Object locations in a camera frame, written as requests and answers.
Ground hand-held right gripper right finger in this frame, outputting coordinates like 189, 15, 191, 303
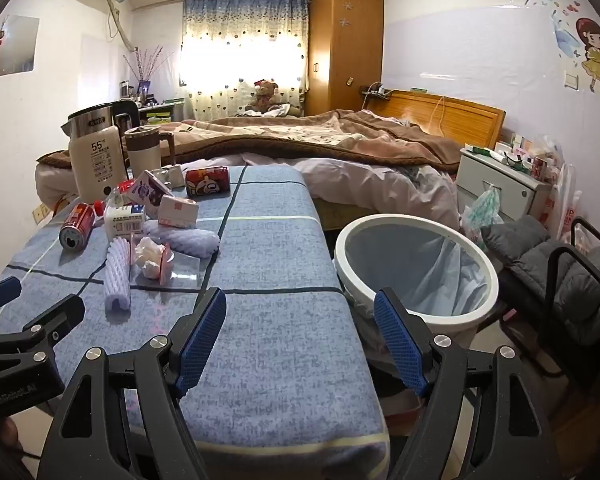
373, 287, 563, 480

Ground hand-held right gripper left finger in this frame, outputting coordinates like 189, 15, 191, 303
36, 286, 228, 480

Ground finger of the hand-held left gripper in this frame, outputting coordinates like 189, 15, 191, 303
0, 276, 22, 317
0, 294, 86, 378

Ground white round trash bin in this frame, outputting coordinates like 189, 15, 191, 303
334, 213, 500, 356

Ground purple foam fruit net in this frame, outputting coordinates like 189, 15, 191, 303
105, 239, 132, 311
144, 220, 221, 259

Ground white tissue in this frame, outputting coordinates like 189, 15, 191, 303
134, 236, 162, 278

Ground white carton with blue print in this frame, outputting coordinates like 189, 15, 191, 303
103, 199, 147, 241

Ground pink and white carton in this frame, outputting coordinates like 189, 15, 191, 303
157, 195, 199, 227

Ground purple drink carton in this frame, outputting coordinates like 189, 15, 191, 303
130, 170, 173, 208

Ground red cartoon drink can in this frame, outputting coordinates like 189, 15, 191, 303
185, 165, 231, 198

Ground pale blue bin liner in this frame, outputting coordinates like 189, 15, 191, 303
335, 222, 491, 361

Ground blue checked tablecloth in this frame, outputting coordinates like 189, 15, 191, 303
0, 164, 391, 480

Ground green and white plastic bag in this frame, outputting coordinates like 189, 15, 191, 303
461, 185, 503, 251

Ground cream electric kettle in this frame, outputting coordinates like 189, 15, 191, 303
61, 100, 142, 202

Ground grey chair cushion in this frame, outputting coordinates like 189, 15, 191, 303
481, 215, 600, 351

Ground cream mug with brown band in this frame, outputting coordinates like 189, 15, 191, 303
124, 126, 175, 171

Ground black metal chair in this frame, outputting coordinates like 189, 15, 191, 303
490, 217, 600, 386

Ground white nightstand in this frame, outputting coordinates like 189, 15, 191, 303
455, 147, 551, 223

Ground brown blanket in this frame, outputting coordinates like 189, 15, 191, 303
36, 109, 463, 176

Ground white and red plastic bag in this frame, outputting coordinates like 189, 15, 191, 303
545, 162, 586, 246

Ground pile of small boxes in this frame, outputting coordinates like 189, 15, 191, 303
495, 132, 563, 183

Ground cluttered desk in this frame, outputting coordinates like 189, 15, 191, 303
120, 80, 186, 123

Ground wooden bed headboard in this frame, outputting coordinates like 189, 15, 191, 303
365, 89, 507, 148

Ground black bedside shelf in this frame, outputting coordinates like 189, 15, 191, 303
360, 82, 391, 101

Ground brown teddy bear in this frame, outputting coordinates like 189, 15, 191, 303
245, 80, 283, 113

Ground purple flower branches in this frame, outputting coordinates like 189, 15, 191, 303
122, 46, 176, 83

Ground wooden wardrobe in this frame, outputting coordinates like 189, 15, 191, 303
307, 0, 385, 117

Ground white air conditioner pipe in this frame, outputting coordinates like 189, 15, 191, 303
107, 0, 138, 51

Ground patterned window curtain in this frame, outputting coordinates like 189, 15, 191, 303
180, 0, 312, 120

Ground white charging cable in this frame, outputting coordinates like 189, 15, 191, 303
430, 95, 446, 131

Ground silver wall sheet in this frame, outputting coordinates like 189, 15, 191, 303
0, 15, 41, 77

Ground girl wall sticker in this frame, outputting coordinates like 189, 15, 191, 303
572, 16, 600, 98

